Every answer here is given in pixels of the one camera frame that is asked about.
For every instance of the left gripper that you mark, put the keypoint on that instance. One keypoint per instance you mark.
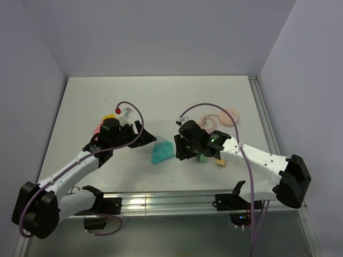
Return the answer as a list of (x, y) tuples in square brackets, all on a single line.
[(144, 138)]

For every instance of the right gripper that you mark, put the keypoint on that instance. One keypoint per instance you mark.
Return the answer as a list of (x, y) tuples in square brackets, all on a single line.
[(180, 153)]

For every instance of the teal triangular power strip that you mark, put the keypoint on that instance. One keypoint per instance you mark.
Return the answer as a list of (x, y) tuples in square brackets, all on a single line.
[(162, 150)]

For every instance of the green plug adapter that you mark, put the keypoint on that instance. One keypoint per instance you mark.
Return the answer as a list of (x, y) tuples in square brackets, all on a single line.
[(201, 158)]

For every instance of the yellow cube power socket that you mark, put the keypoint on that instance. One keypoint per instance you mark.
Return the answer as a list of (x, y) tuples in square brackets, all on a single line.
[(108, 116)]

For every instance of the pink round power strip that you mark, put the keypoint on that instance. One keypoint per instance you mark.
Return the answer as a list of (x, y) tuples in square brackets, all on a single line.
[(210, 122)]

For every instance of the pink triangular power strip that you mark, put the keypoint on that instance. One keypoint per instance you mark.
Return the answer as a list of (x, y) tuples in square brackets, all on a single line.
[(97, 129)]

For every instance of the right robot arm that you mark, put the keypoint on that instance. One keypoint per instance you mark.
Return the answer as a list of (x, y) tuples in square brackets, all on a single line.
[(287, 179)]

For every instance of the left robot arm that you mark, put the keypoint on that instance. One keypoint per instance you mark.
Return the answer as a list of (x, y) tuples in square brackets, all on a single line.
[(42, 206)]

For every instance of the orange plug adapter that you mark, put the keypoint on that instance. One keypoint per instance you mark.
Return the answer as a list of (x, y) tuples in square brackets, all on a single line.
[(220, 163)]

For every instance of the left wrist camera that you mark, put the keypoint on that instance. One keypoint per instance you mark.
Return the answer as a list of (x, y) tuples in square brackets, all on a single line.
[(123, 115)]

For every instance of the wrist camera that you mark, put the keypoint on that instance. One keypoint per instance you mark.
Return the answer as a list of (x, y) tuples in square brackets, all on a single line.
[(181, 120), (123, 115)]

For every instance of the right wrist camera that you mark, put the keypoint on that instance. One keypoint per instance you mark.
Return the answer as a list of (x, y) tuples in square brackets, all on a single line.
[(181, 120)]

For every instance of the aluminium front rail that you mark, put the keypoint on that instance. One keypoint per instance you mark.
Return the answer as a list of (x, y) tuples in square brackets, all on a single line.
[(145, 204)]

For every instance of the aluminium rail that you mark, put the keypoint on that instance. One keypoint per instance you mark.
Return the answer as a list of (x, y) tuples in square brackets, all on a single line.
[(145, 204), (268, 125)]

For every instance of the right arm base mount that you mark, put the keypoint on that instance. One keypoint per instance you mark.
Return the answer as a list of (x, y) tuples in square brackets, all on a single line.
[(231, 202)]

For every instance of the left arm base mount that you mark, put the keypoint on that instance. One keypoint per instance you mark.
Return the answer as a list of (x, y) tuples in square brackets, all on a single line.
[(106, 209)]

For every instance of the aluminium right rail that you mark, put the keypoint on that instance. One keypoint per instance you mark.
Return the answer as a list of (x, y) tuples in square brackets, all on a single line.
[(268, 125)]

